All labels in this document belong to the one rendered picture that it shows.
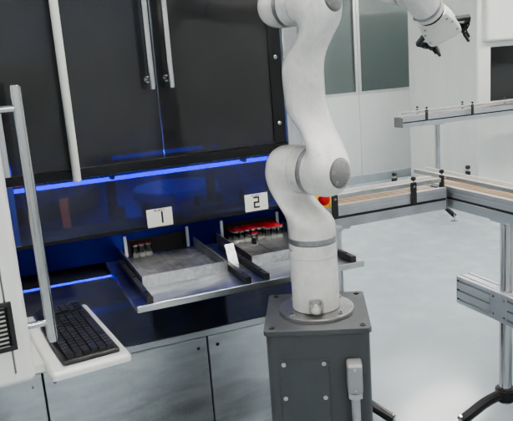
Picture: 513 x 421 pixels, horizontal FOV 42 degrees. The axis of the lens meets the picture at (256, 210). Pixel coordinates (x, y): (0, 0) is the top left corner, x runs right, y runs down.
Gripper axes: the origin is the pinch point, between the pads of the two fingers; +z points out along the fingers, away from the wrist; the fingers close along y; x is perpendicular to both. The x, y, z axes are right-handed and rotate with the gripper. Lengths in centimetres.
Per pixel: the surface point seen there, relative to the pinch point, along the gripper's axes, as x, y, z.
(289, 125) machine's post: 1, -59, 0
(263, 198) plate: -19, -76, 5
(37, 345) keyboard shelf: -77, -112, -53
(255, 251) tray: -39, -80, 3
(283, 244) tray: -35, -74, 12
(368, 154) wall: 311, -221, 441
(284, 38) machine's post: 22, -48, -16
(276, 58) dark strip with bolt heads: 17, -52, -15
